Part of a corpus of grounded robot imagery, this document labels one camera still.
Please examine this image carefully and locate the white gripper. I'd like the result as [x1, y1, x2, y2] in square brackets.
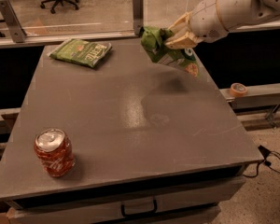
[165, 0, 229, 49]

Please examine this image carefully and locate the green rice chip bag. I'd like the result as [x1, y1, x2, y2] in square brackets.
[140, 26, 199, 77]

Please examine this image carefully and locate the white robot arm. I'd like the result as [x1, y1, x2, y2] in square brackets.
[164, 0, 280, 49]

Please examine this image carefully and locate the green jalapeno chip bag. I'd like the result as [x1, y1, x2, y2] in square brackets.
[48, 38, 112, 68]

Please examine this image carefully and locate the orange tape roll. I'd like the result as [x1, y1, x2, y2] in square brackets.
[230, 83, 247, 97]

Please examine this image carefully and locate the grey table drawer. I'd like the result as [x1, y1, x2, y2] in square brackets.
[7, 175, 245, 224]

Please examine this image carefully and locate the red soda can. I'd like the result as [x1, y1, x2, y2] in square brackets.
[34, 128, 76, 177]

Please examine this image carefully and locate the middle metal glass bracket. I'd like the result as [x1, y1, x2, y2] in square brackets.
[133, 0, 144, 35]

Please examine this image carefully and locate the metal glass bracket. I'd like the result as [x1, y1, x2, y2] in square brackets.
[133, 0, 144, 35]
[0, 0, 26, 43]

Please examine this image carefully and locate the black floor cable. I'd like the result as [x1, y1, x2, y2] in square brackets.
[241, 145, 280, 179]

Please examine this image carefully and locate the left metal glass bracket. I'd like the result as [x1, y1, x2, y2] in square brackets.
[0, 0, 26, 43]

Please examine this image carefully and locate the black drawer handle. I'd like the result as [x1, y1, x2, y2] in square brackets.
[120, 198, 158, 218]

